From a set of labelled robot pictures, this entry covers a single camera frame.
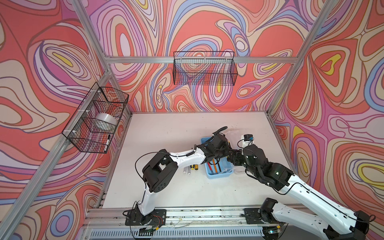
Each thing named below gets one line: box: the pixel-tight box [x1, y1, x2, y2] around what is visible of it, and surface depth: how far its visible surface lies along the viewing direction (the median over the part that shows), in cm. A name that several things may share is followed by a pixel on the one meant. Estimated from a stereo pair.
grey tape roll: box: [94, 113, 118, 131], surface depth 74 cm
